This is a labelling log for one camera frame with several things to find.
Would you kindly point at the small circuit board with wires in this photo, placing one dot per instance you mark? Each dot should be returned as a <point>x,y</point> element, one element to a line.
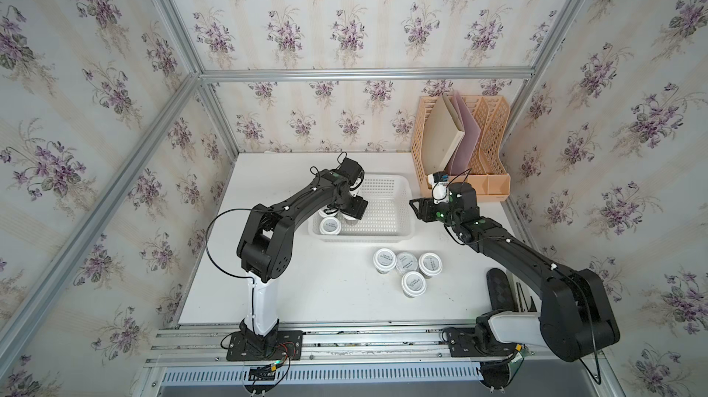
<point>265,373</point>

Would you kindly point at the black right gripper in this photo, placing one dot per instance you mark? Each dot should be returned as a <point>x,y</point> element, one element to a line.
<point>425,205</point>

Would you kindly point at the purple folder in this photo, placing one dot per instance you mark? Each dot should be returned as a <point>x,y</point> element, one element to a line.
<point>466,148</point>

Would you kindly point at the white perforated plastic basket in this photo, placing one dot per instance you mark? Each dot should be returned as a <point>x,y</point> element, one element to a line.
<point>387,219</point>

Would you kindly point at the yogurt cup row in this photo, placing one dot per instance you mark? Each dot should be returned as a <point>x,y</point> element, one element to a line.
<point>413,284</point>
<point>328,212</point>
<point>406,263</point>
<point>384,261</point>
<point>330,226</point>
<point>350,219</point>
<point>430,264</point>

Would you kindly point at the beige folder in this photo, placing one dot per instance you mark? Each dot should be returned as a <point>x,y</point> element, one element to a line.
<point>442,134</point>

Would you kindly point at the yogurt cup back row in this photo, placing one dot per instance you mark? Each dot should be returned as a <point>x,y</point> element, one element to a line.
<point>406,263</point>
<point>384,261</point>
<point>330,226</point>
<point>430,264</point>

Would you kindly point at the aluminium mounting rail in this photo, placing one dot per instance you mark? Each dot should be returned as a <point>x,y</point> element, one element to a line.
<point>205,345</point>

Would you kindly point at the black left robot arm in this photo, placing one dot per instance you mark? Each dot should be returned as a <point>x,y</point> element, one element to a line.
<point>265,247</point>

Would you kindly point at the yogurt cup front row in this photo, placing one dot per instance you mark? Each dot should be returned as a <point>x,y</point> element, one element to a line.
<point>328,212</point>
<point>413,284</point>
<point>350,219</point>

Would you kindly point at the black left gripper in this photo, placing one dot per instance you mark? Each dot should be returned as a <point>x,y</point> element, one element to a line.
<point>358,208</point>

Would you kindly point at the peach plastic file organizer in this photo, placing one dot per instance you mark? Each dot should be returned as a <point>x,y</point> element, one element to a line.
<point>488,175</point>

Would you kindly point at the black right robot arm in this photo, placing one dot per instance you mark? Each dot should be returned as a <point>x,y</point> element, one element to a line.
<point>575,317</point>

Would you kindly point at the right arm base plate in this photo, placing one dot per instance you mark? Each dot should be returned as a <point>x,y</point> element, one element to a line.
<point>476,342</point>

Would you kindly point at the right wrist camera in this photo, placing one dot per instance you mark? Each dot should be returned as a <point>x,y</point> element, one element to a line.
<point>439,182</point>

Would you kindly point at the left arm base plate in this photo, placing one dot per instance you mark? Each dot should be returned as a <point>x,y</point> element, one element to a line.
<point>244,346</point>

